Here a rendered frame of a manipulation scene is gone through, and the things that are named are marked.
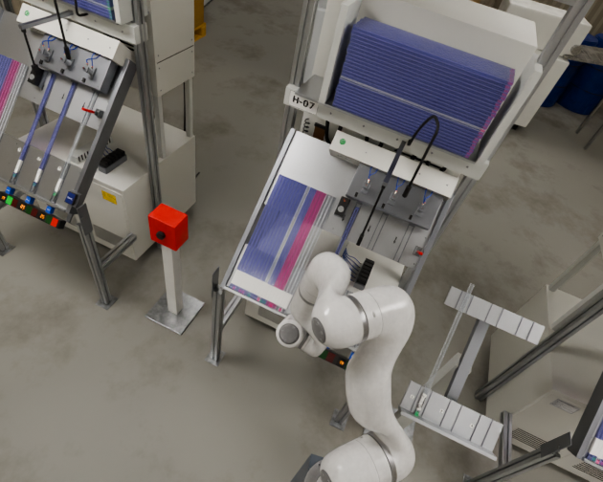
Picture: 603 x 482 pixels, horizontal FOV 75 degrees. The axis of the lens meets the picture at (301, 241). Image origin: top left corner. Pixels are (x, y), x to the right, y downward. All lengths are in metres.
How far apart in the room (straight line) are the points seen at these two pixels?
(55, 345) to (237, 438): 1.06
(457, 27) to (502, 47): 0.16
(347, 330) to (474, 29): 1.09
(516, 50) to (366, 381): 1.14
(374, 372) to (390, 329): 0.10
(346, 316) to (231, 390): 1.50
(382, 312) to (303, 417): 1.46
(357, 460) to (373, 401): 0.16
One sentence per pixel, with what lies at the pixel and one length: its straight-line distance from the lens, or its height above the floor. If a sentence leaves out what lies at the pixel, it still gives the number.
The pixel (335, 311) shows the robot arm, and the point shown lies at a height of 1.43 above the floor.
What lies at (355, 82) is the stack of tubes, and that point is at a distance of 1.43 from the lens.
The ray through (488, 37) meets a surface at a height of 1.70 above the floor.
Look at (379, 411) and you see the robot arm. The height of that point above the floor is 1.24.
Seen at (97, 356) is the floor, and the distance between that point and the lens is 2.36.
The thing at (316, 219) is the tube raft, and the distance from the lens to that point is 1.57.
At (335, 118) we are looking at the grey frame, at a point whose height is 1.33.
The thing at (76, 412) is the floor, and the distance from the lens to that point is 2.26.
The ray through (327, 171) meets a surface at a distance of 1.61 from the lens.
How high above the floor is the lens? 2.05
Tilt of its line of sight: 46 degrees down
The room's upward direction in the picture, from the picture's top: 16 degrees clockwise
